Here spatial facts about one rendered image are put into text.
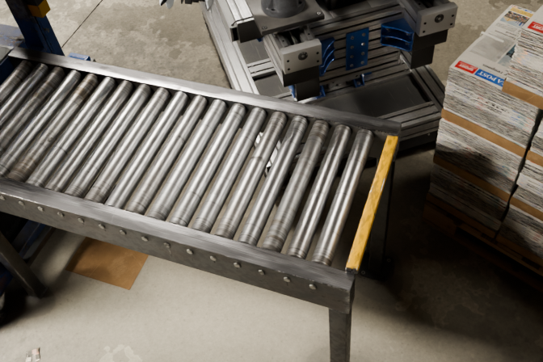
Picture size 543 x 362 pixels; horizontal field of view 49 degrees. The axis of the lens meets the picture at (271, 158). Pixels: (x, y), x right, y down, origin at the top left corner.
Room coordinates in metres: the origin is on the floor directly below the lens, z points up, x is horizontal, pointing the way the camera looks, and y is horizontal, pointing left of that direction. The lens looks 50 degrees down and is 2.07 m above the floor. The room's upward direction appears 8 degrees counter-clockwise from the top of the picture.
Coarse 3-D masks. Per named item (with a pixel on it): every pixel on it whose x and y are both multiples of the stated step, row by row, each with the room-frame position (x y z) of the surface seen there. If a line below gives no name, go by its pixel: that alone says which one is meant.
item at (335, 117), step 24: (24, 48) 1.69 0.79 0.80; (96, 72) 1.52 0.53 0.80; (120, 72) 1.50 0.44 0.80; (144, 72) 1.48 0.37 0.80; (192, 96) 1.36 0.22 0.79; (216, 96) 1.33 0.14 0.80; (240, 96) 1.31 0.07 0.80; (264, 96) 1.30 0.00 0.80; (288, 120) 1.22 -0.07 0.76; (312, 120) 1.19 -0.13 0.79; (336, 120) 1.16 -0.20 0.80; (360, 120) 1.15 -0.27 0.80; (384, 120) 1.14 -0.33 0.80; (384, 144) 1.09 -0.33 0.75
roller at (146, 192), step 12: (192, 108) 1.29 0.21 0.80; (204, 108) 1.31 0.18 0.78; (180, 120) 1.25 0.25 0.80; (192, 120) 1.25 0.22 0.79; (180, 132) 1.20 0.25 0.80; (168, 144) 1.16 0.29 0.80; (180, 144) 1.17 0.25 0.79; (168, 156) 1.12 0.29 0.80; (156, 168) 1.08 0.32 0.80; (168, 168) 1.09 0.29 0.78; (144, 180) 1.04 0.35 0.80; (156, 180) 1.04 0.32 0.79; (144, 192) 1.00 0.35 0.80; (156, 192) 1.01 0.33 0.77; (132, 204) 0.96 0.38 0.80; (144, 204) 0.96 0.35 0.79
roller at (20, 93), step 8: (40, 64) 1.60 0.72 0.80; (32, 72) 1.56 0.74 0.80; (40, 72) 1.56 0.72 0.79; (48, 72) 1.58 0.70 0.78; (24, 80) 1.53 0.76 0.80; (32, 80) 1.53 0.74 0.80; (40, 80) 1.54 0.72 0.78; (24, 88) 1.49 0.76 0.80; (32, 88) 1.50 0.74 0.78; (16, 96) 1.45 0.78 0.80; (24, 96) 1.46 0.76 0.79; (8, 104) 1.42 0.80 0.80; (16, 104) 1.43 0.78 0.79; (0, 112) 1.39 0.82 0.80; (8, 112) 1.39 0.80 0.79; (0, 120) 1.36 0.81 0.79; (8, 120) 1.37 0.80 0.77; (0, 128) 1.34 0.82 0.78
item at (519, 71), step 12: (540, 12) 1.20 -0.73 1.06; (528, 24) 1.16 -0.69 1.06; (540, 24) 1.15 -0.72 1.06; (528, 36) 1.13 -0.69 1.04; (540, 36) 1.11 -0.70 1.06; (516, 48) 1.15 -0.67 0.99; (528, 48) 1.13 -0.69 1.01; (540, 48) 1.11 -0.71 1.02; (516, 60) 1.15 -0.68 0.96; (528, 60) 1.13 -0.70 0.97; (540, 60) 1.11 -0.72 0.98; (516, 72) 1.14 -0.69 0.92; (528, 72) 1.12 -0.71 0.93; (540, 72) 1.10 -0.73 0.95; (516, 84) 1.13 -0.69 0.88; (528, 84) 1.11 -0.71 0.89; (540, 84) 1.09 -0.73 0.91
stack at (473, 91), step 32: (512, 32) 1.40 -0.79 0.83; (480, 64) 1.28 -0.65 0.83; (448, 96) 1.28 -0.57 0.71; (480, 96) 1.21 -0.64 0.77; (512, 96) 1.14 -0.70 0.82; (448, 128) 1.26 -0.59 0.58; (512, 128) 1.13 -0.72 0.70; (448, 160) 1.25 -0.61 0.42; (480, 160) 1.17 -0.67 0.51; (512, 160) 1.10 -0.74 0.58; (448, 192) 1.23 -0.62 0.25; (480, 192) 1.16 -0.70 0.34; (448, 224) 1.21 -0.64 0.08; (512, 224) 1.05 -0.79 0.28; (512, 256) 1.02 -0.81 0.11
